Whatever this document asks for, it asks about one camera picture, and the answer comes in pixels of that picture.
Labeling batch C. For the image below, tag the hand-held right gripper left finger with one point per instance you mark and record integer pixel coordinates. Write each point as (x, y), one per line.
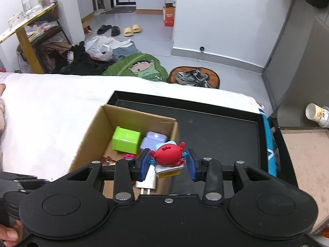
(144, 164)

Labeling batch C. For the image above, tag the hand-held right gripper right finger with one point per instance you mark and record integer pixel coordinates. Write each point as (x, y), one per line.
(192, 167)

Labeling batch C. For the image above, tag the pink plastic toy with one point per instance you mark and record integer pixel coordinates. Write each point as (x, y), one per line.
(129, 156)

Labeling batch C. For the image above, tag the white wall charger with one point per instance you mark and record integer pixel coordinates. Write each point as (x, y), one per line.
(149, 182)

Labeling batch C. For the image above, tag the lilac plastic box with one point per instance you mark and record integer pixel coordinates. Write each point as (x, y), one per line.
(150, 140)

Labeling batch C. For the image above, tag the red crab toy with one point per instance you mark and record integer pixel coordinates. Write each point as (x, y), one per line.
(168, 155)

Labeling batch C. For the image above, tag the green plastic box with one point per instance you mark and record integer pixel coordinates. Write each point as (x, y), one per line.
(126, 139)

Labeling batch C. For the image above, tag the small brown toy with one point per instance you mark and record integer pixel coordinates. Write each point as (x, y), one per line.
(109, 161)

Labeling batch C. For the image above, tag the black shallow tray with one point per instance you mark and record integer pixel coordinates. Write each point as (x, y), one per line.
(218, 139)

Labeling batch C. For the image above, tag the cardboard box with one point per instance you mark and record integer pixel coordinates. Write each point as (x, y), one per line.
(92, 139)

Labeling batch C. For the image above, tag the person's left hand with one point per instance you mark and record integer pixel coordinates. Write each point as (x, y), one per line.
(7, 235)

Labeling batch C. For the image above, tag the blue printed packaging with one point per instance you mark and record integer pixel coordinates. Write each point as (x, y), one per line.
(269, 139)

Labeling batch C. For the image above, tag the pair of grey sneakers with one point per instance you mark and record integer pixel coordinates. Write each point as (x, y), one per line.
(191, 77)

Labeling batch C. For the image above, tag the orange rimmed rug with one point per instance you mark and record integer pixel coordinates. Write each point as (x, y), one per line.
(171, 76)

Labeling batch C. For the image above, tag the green cartoon floor mat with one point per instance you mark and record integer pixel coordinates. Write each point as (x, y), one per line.
(123, 67)

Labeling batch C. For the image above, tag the blue jeans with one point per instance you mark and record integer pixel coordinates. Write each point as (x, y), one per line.
(126, 51)

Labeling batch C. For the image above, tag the black clothes pile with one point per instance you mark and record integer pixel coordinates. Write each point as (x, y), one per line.
(82, 64)

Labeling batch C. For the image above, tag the black door stopper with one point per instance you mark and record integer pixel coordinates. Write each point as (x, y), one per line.
(202, 48)

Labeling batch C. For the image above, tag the white plastic bag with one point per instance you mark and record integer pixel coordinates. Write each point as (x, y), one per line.
(100, 47)

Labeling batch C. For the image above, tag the yellow slipper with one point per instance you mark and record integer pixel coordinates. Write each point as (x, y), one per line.
(136, 28)
(127, 31)

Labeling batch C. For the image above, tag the paper cup with bottle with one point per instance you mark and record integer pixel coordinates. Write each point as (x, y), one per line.
(316, 113)

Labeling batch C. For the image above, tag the black slipper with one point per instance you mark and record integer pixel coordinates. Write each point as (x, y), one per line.
(115, 30)
(104, 29)

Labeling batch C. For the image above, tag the brown cloth pile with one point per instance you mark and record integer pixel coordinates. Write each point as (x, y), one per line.
(55, 47)

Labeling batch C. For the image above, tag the small brown carton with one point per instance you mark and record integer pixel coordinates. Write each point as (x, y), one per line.
(87, 27)

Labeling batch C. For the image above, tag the orange carton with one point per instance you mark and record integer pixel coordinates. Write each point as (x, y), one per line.
(169, 16)

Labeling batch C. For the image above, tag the yellow wooden shelf table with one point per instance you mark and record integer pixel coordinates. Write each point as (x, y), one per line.
(21, 38)

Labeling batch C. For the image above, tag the grey door mat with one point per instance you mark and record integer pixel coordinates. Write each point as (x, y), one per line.
(120, 10)

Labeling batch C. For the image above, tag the white kitchen cabinet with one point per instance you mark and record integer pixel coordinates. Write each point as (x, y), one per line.
(84, 2)

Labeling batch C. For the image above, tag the small white box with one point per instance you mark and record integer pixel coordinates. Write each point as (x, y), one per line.
(15, 19)

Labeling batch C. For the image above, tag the clear glass jar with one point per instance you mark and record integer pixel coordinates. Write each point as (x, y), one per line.
(28, 3)

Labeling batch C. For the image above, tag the brown board black frame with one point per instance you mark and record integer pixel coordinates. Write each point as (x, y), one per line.
(305, 159)

